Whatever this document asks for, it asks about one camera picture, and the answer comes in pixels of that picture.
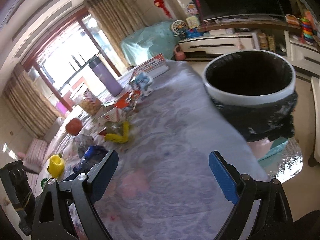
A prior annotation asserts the yellow wrapper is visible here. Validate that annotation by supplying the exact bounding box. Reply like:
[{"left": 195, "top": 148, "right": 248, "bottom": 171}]
[{"left": 104, "top": 121, "right": 129, "bottom": 144}]

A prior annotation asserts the clear plastic wrapper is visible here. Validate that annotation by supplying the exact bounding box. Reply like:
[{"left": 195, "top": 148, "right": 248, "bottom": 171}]
[{"left": 72, "top": 134, "right": 94, "bottom": 159}]

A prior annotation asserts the red snack box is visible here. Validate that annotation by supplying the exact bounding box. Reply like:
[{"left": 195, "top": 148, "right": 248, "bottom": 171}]
[{"left": 97, "top": 89, "right": 140, "bottom": 135}]

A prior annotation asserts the black white-rimmed trash bin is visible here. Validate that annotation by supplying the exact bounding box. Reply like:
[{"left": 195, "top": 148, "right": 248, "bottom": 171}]
[{"left": 202, "top": 50, "right": 298, "bottom": 142}]

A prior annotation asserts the yellow plastic cup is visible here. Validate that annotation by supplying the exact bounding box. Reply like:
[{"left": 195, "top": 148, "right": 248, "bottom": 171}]
[{"left": 48, "top": 154, "right": 65, "bottom": 178}]

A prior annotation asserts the silver foil mat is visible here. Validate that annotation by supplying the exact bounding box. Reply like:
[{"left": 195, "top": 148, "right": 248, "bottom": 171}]
[{"left": 258, "top": 137, "right": 303, "bottom": 183}]

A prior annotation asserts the left beige curtain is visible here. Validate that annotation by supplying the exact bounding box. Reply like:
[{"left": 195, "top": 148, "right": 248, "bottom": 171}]
[{"left": 3, "top": 63, "right": 61, "bottom": 139}]

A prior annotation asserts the beige curtain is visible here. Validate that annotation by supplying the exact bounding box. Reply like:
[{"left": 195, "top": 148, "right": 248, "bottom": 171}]
[
  {"left": 84, "top": 0, "right": 148, "bottom": 68},
  {"left": 3, "top": 63, "right": 61, "bottom": 139}
]

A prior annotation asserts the teal box under bin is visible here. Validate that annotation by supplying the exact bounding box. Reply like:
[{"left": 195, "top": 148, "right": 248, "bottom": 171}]
[{"left": 258, "top": 137, "right": 288, "bottom": 161}]

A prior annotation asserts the orange round fruit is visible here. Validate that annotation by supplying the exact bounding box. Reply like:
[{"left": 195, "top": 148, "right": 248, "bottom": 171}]
[{"left": 65, "top": 118, "right": 83, "bottom": 136}]

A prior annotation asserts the snack jar with red label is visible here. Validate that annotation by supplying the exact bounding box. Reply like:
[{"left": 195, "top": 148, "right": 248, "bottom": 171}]
[{"left": 79, "top": 88, "right": 102, "bottom": 115}]

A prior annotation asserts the purple thermos bottle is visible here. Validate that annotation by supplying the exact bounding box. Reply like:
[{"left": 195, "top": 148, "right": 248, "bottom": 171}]
[{"left": 88, "top": 56, "right": 123, "bottom": 96}]

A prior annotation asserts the grey patterned tablecloth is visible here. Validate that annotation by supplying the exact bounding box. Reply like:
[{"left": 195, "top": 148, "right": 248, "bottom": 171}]
[{"left": 39, "top": 59, "right": 270, "bottom": 240}]

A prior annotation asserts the teal covered furniture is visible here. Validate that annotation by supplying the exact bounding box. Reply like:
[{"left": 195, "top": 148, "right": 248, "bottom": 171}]
[{"left": 120, "top": 21, "right": 180, "bottom": 66}]

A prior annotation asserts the red white flat box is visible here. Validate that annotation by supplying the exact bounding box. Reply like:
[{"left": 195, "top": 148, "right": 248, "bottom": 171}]
[{"left": 131, "top": 54, "right": 170, "bottom": 79}]

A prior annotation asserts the white TV cabinet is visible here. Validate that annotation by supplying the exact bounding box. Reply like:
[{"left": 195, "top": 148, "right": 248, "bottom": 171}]
[{"left": 179, "top": 29, "right": 319, "bottom": 76}]

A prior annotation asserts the right beige curtain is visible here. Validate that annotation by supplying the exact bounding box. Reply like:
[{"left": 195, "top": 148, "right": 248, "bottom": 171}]
[{"left": 84, "top": 0, "right": 148, "bottom": 68}]

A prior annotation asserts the pink kettlebell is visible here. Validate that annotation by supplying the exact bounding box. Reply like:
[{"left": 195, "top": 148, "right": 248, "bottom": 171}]
[{"left": 174, "top": 45, "right": 186, "bottom": 61}]

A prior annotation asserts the ferris wheel toy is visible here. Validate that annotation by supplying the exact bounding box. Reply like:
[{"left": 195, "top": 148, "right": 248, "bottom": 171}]
[{"left": 171, "top": 20, "right": 188, "bottom": 38}]

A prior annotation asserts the colourful ring stacker toy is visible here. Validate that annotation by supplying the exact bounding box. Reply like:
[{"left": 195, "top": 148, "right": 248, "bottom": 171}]
[{"left": 300, "top": 18, "right": 314, "bottom": 46}]

